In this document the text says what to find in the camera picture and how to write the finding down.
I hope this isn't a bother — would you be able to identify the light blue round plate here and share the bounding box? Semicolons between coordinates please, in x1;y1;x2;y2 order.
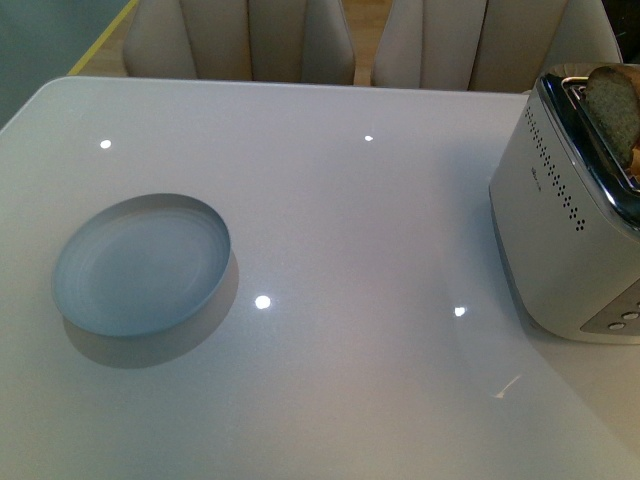
51;193;231;337

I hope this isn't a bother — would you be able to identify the beige chair left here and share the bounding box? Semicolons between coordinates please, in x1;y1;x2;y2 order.
123;1;355;85

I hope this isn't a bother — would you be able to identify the beige chair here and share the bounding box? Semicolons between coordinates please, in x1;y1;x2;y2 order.
123;1;355;85
372;0;625;94

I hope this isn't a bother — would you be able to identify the brown bread slice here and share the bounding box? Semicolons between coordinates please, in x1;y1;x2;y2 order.
586;64;639;176

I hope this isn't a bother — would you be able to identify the silver toaster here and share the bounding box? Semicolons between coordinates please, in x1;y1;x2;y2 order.
489;73;639;344

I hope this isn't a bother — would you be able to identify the beige chair right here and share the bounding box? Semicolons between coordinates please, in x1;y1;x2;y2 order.
372;0;625;94

